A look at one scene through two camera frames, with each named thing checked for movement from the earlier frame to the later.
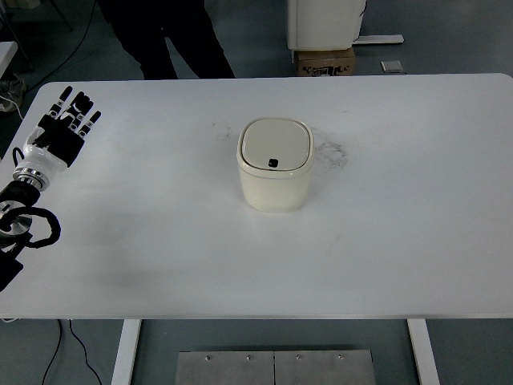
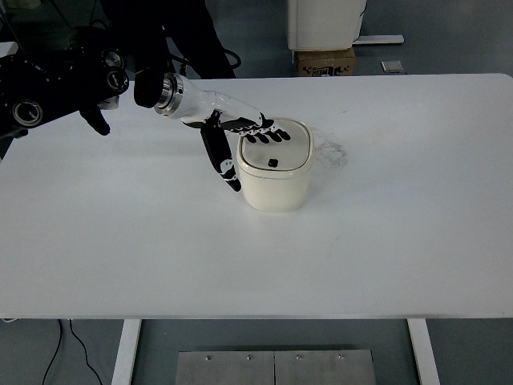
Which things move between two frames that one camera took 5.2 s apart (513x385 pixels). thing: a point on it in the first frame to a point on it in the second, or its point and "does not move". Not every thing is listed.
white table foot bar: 384,38 does not move
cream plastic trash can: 275,156 does not move
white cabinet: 324,25 does not move
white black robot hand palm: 52,147 to 176,97
